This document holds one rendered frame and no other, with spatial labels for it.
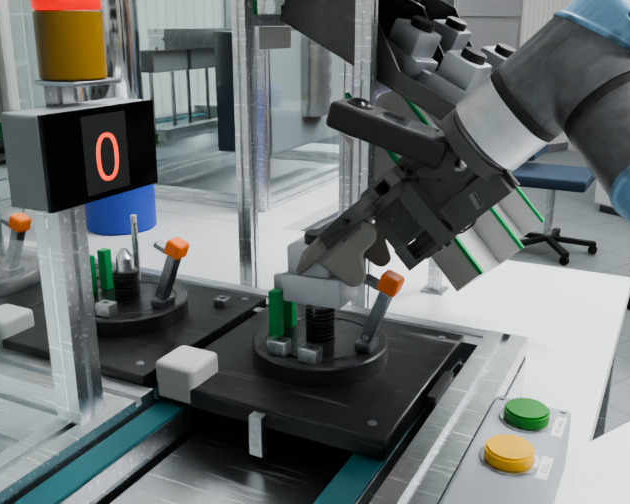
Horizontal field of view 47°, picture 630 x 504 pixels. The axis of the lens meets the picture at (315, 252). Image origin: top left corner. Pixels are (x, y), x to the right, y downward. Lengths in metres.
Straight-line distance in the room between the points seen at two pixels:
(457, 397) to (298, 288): 0.19
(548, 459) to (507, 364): 0.17
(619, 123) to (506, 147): 0.09
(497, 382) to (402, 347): 0.11
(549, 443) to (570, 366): 0.39
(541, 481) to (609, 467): 0.24
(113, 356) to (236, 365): 0.13
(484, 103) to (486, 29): 6.45
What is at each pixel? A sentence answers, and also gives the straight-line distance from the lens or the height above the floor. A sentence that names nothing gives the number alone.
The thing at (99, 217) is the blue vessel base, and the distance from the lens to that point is 1.63.
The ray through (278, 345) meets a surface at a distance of 0.71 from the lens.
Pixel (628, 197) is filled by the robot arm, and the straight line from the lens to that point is 0.56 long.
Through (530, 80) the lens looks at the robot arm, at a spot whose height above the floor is 1.26.
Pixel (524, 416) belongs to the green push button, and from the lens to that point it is 0.68.
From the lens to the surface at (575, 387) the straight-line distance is 0.99.
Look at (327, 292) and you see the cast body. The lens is 0.71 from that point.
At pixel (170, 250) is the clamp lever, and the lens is 0.81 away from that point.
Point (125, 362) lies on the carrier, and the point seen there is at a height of 0.97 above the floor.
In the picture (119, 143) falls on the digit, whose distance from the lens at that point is 0.60.
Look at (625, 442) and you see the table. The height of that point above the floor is 0.86.
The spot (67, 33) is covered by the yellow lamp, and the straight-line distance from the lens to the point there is 0.58.
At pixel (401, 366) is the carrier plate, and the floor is 0.97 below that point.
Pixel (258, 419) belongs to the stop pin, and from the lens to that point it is 0.66.
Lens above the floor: 1.30
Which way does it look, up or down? 18 degrees down
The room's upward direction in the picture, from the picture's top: straight up
